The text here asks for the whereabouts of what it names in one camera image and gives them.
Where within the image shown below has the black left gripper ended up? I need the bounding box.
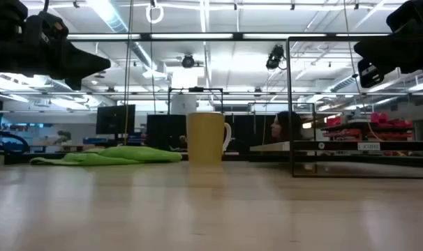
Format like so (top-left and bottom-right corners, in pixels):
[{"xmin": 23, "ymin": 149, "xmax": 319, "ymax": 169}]
[{"xmin": 0, "ymin": 33, "xmax": 112, "ymax": 91}]

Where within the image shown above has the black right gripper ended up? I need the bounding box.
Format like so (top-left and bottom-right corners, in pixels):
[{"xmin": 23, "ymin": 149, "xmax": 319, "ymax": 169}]
[{"xmin": 352, "ymin": 20, "xmax": 423, "ymax": 76}]

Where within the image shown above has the wooden shelf with black frame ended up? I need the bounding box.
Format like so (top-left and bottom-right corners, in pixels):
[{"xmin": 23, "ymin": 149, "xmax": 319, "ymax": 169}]
[{"xmin": 286, "ymin": 36, "xmax": 423, "ymax": 178}]

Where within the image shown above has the tall yellow mug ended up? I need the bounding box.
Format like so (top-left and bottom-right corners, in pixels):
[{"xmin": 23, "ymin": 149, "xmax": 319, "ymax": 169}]
[{"xmin": 186, "ymin": 111, "xmax": 232, "ymax": 165}]

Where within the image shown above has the black computer monitor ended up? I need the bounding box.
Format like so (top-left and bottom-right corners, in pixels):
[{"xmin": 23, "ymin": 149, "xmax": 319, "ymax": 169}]
[{"xmin": 95, "ymin": 104, "xmax": 136, "ymax": 136}]

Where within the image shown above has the green potted plant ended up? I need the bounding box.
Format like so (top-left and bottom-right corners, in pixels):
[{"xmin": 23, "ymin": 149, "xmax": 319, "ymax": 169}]
[{"xmin": 55, "ymin": 130, "xmax": 73, "ymax": 146}]

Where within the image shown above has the black rig crossbar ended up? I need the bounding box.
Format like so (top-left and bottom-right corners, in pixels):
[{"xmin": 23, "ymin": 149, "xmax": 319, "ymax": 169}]
[{"xmin": 66, "ymin": 32, "xmax": 390, "ymax": 43}]

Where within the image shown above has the rack with red bins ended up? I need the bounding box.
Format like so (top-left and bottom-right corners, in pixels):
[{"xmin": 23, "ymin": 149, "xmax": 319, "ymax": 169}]
[{"xmin": 321, "ymin": 112, "xmax": 415, "ymax": 157}]

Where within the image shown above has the green cloth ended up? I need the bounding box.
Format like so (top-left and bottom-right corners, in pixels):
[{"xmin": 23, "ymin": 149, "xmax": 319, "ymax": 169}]
[{"xmin": 29, "ymin": 145, "xmax": 183, "ymax": 167}]

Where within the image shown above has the black partition panel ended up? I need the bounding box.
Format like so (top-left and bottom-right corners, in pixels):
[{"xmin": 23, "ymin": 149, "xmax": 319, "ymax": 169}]
[{"xmin": 147, "ymin": 114, "xmax": 188, "ymax": 151}]

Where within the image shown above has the white cylinder tank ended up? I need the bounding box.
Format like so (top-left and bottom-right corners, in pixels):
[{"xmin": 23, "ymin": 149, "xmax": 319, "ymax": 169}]
[{"xmin": 170, "ymin": 93, "xmax": 198, "ymax": 115}]

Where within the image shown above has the person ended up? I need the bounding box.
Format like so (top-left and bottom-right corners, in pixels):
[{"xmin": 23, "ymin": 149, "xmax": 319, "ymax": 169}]
[{"xmin": 269, "ymin": 110, "xmax": 305, "ymax": 143}]

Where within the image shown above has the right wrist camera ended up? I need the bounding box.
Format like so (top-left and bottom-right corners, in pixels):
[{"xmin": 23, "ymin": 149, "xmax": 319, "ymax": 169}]
[{"xmin": 357, "ymin": 59, "xmax": 385, "ymax": 89}]

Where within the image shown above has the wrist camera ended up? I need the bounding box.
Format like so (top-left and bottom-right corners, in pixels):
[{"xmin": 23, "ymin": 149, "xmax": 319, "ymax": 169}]
[
  {"xmin": 22, "ymin": 10, "xmax": 70, "ymax": 46},
  {"xmin": 357, "ymin": 59, "xmax": 385, "ymax": 89}
]

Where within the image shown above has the hanging yellow cable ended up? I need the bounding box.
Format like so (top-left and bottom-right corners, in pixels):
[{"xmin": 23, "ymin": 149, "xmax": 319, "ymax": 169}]
[{"xmin": 123, "ymin": 0, "xmax": 134, "ymax": 146}]

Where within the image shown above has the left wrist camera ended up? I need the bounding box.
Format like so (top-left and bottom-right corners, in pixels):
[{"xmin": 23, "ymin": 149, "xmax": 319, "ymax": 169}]
[{"xmin": 22, "ymin": 10, "xmax": 70, "ymax": 46}]

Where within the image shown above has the yellow cable by rack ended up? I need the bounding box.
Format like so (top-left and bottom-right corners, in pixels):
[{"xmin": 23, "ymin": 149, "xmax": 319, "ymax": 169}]
[{"xmin": 366, "ymin": 121, "xmax": 408, "ymax": 157}]

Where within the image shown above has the white coiled cable ring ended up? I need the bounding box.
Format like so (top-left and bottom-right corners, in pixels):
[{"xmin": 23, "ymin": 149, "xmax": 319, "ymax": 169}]
[{"xmin": 144, "ymin": 2, "xmax": 165, "ymax": 25}]

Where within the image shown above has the black mounted camera with cable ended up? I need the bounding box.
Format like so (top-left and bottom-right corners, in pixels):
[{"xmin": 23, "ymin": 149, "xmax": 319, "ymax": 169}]
[{"xmin": 265, "ymin": 44, "xmax": 286, "ymax": 70}]

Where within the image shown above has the round black overhead camera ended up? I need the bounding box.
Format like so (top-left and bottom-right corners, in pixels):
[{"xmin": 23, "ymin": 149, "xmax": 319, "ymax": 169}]
[{"xmin": 181, "ymin": 53, "xmax": 196, "ymax": 69}]

